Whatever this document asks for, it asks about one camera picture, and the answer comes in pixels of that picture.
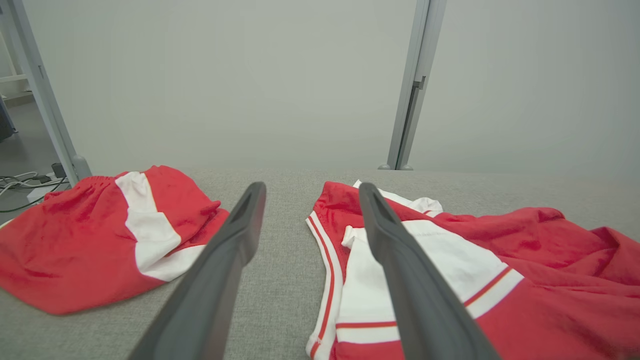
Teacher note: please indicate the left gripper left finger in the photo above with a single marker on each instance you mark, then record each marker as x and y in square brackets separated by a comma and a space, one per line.
[210, 280]

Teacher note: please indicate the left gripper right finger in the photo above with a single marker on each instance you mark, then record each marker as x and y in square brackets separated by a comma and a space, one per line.
[420, 290]

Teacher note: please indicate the red white jersey shirt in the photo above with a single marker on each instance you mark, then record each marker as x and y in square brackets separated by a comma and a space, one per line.
[540, 280]

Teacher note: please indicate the red white sports shorts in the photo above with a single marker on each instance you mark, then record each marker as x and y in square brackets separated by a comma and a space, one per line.
[75, 245]

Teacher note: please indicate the grey partition post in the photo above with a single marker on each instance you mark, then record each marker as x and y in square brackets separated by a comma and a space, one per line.
[415, 80]

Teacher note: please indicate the grey metal frame leg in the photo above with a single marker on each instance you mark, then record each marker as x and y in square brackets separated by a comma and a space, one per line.
[42, 90]

